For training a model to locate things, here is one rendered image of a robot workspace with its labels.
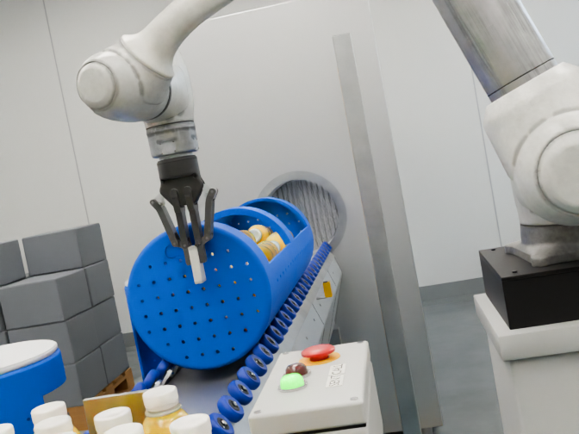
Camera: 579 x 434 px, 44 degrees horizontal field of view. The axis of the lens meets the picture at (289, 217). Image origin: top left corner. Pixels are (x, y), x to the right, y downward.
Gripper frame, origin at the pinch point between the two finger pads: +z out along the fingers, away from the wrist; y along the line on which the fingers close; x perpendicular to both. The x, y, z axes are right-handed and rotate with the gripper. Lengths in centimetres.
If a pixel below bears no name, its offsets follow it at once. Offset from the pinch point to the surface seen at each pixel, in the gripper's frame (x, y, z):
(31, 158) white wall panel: 475, -266, -66
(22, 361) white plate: -3.1, -36.4, 12.4
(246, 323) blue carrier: 2.6, 6.6, 13.0
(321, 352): -58, 28, 5
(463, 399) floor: 235, 56, 116
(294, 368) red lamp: -62, 25, 5
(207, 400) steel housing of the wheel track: -8.9, -0.5, 23.2
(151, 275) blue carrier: 2.5, -10.1, 1.0
